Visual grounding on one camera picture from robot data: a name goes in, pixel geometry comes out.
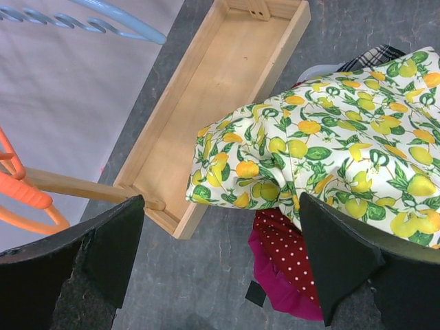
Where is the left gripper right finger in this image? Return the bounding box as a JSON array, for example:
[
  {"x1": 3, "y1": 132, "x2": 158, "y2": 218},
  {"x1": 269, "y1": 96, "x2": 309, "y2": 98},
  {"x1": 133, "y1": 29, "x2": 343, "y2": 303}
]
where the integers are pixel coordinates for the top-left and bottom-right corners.
[{"x1": 300, "y1": 192, "x2": 439, "y2": 329}]

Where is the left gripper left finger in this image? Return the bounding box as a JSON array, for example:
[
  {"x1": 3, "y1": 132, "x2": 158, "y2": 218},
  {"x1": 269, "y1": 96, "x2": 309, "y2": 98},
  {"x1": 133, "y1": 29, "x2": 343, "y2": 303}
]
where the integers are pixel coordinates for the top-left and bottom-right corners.
[{"x1": 1, "y1": 195, "x2": 145, "y2": 329}]

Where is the magenta pleated skirt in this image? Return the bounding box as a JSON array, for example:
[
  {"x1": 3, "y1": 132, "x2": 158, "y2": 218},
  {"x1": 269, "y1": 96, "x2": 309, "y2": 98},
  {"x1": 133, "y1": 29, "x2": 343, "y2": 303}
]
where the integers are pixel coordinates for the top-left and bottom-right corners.
[{"x1": 248, "y1": 230, "x2": 323, "y2": 321}]

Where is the red polka dot skirt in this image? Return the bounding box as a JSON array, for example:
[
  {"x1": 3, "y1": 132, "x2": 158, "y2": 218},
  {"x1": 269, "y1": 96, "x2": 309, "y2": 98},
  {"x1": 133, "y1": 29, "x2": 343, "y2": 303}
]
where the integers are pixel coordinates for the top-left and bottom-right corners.
[{"x1": 252, "y1": 208, "x2": 321, "y2": 309}]

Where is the orange hanger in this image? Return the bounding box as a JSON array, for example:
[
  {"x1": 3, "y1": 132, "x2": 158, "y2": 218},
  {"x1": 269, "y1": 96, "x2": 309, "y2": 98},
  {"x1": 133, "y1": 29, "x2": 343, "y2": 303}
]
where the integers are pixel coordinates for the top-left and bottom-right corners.
[
  {"x1": 1, "y1": 130, "x2": 52, "y2": 210},
  {"x1": 1, "y1": 204, "x2": 70, "y2": 235}
]

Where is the lemon print skirt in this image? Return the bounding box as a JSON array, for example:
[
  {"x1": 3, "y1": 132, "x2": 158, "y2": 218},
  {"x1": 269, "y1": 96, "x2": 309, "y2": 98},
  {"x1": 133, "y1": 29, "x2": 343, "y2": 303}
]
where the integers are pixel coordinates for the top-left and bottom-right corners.
[{"x1": 186, "y1": 47, "x2": 439, "y2": 249}]

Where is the navy plaid skirt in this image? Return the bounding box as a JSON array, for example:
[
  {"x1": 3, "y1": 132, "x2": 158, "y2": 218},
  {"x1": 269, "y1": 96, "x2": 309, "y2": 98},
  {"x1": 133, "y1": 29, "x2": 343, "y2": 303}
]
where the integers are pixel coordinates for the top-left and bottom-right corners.
[{"x1": 337, "y1": 45, "x2": 406, "y2": 72}]

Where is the light blue hanger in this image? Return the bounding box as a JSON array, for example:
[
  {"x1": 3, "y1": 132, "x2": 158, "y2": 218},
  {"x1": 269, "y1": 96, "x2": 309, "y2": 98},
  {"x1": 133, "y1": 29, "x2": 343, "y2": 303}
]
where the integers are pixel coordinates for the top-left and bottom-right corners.
[{"x1": 1, "y1": 0, "x2": 167, "y2": 45}]

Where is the small black square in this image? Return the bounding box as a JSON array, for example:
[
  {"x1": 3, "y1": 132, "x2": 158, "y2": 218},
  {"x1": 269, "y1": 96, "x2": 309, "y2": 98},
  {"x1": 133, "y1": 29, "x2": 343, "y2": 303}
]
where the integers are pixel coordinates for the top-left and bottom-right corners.
[{"x1": 245, "y1": 280, "x2": 267, "y2": 307}]

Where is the white perforated basket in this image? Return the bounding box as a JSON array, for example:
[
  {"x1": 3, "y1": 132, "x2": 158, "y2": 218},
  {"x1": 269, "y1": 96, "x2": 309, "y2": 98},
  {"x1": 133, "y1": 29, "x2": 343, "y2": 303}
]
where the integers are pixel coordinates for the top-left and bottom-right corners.
[{"x1": 297, "y1": 63, "x2": 344, "y2": 83}]

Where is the wooden clothes rack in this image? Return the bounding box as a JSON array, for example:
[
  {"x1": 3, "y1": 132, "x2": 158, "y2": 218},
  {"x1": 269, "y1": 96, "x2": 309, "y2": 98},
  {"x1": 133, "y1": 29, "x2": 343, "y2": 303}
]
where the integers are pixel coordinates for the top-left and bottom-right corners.
[{"x1": 0, "y1": 0, "x2": 312, "y2": 241}]

